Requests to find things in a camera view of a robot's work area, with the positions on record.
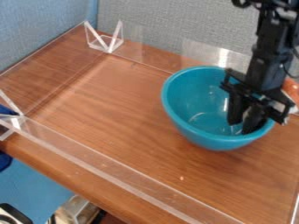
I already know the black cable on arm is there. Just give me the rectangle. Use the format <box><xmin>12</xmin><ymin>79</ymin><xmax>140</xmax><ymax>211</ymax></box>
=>
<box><xmin>281</xmin><ymin>46</ymin><xmax>299</xmax><ymax>80</ymax></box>

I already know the blue object at left edge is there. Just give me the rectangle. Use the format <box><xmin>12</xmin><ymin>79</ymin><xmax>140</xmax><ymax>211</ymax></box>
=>
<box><xmin>0</xmin><ymin>104</ymin><xmax>20</xmax><ymax>173</ymax></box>

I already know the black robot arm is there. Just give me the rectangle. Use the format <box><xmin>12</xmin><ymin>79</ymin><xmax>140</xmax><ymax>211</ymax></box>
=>
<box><xmin>220</xmin><ymin>0</ymin><xmax>299</xmax><ymax>135</ymax></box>

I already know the white toy mushroom brown cap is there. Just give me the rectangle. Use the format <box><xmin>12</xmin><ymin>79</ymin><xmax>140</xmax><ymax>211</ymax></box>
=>
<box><xmin>283</xmin><ymin>78</ymin><xmax>299</xmax><ymax>114</ymax></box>

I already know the clear acrylic back barrier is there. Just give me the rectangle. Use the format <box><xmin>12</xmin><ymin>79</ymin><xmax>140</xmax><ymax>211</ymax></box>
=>
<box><xmin>113</xmin><ymin>39</ymin><xmax>251</xmax><ymax>73</ymax></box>

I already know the blue plastic bowl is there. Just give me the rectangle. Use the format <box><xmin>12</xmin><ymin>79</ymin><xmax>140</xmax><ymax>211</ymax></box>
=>
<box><xmin>161</xmin><ymin>66</ymin><xmax>275</xmax><ymax>151</ymax></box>

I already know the clear acrylic corner bracket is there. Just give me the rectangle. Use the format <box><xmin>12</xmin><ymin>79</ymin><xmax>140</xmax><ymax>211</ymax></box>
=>
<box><xmin>82</xmin><ymin>21</ymin><xmax>124</xmax><ymax>53</ymax></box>

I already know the metal table frame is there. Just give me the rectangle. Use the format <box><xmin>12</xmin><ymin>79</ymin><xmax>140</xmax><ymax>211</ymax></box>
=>
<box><xmin>46</xmin><ymin>195</ymin><xmax>98</xmax><ymax>224</ymax></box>

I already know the clear acrylic front barrier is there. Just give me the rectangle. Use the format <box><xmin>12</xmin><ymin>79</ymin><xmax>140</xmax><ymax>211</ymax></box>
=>
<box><xmin>0</xmin><ymin>115</ymin><xmax>243</xmax><ymax>224</ymax></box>

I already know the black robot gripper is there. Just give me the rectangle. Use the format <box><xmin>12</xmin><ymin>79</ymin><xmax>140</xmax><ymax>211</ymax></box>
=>
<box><xmin>220</xmin><ymin>57</ymin><xmax>295</xmax><ymax>135</ymax></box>

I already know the black white object bottom left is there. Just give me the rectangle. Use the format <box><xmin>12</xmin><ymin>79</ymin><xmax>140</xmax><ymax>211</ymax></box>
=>
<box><xmin>0</xmin><ymin>203</ymin><xmax>33</xmax><ymax>224</ymax></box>

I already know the clear acrylic barrier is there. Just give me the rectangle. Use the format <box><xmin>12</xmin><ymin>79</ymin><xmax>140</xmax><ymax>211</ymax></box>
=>
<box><xmin>113</xmin><ymin>39</ymin><xmax>251</xmax><ymax>73</ymax></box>
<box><xmin>0</xmin><ymin>115</ymin><xmax>243</xmax><ymax>224</ymax></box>

